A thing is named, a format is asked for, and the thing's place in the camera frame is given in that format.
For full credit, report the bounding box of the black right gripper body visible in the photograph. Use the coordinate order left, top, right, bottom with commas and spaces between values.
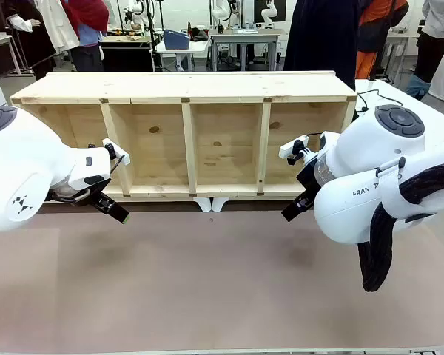
295, 162, 323, 209

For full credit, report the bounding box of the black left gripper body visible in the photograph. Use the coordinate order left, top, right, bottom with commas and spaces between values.
44, 176, 114, 214

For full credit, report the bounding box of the wooden four-compartment shelf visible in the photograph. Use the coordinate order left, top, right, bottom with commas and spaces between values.
10, 70, 358, 203

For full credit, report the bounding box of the white side table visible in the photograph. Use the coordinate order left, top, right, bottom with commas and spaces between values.
354, 78, 444, 125

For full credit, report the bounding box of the person in dark navy sweater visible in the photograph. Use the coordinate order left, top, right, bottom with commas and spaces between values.
283, 0, 363, 91

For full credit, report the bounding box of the black equipment cart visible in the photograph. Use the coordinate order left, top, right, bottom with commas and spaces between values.
98, 33, 157, 73

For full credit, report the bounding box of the grey lab desk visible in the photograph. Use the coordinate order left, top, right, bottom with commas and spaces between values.
208, 27, 289, 72

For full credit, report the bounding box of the mannequin in black coat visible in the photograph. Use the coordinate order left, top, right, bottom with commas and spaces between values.
2, 0, 57, 81

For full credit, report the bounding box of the white lab coat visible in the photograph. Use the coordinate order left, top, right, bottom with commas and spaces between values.
43, 0, 81, 51

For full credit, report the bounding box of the small white table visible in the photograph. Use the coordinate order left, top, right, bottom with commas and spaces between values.
154, 38, 212, 72

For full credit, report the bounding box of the person in orange jacket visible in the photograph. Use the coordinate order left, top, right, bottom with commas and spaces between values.
354, 0, 410, 81

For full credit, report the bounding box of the black monitor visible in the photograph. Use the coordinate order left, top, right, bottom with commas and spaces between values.
252, 0, 287, 23

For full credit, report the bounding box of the mannequin in red jacket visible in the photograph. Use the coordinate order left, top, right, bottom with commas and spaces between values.
61, 0, 110, 73

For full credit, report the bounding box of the grey-top metal-leg table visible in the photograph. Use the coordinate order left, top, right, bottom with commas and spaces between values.
0, 31, 24, 76

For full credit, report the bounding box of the blue box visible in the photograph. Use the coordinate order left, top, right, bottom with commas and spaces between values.
163, 28, 191, 51

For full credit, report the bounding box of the person in white shirt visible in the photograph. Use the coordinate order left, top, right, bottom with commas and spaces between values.
414, 0, 444, 85

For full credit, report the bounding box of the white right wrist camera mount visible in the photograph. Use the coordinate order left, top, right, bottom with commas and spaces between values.
278, 135, 314, 166

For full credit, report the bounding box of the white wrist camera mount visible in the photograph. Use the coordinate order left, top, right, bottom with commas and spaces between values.
102, 138, 131, 166
278, 135, 314, 166

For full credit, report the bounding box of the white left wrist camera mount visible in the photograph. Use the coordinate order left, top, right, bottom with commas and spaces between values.
102, 138, 131, 166

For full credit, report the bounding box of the thin black cable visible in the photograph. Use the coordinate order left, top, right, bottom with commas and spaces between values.
354, 88, 404, 112

